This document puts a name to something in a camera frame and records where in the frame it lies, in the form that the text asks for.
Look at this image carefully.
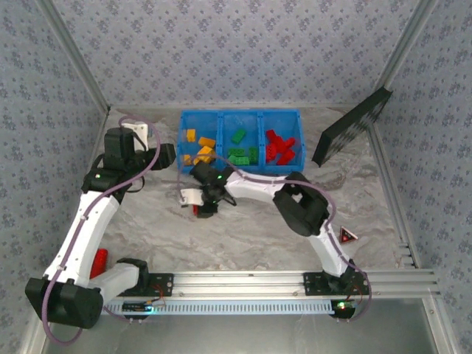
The blue three-compartment bin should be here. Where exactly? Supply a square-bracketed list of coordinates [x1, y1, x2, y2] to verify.
[176, 108, 307, 175]

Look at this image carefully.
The red glitter tube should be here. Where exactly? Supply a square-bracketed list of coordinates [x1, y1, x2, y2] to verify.
[90, 249, 110, 280]

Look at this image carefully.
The red triangle sign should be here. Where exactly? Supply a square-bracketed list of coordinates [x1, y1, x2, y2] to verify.
[339, 226, 357, 246]

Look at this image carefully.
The black ribbed panel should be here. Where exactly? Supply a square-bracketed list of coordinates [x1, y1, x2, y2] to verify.
[311, 86, 393, 167]

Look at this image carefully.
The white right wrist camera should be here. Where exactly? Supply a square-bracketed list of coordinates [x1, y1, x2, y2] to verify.
[179, 188, 205, 207]

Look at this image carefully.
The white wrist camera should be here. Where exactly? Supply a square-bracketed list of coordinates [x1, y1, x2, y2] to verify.
[179, 188, 205, 207]
[121, 123, 150, 151]

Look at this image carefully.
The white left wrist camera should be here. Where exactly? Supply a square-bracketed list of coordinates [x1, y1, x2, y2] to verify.
[121, 123, 150, 151]

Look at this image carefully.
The wide aluminium base rail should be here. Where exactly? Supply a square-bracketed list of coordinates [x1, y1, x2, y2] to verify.
[38, 270, 443, 300]

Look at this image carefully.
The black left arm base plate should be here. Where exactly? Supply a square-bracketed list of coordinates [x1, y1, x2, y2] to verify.
[110, 272, 175, 298]

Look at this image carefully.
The aluminium corner post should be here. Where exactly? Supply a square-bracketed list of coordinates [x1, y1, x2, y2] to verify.
[35, 0, 112, 114]
[381, 0, 443, 88]

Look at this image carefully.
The slotted pale blue cable duct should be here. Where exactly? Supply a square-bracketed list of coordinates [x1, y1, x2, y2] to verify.
[102, 299, 335, 316]

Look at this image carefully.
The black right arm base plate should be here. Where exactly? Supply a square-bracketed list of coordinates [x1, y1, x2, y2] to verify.
[302, 271, 371, 296]

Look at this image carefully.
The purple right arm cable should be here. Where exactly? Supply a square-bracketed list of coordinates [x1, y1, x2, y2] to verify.
[176, 154, 372, 322]

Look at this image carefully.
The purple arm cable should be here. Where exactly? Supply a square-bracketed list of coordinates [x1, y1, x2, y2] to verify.
[176, 154, 372, 322]
[42, 114, 162, 346]

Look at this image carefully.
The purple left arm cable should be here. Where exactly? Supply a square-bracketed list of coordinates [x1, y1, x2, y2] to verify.
[42, 114, 162, 346]

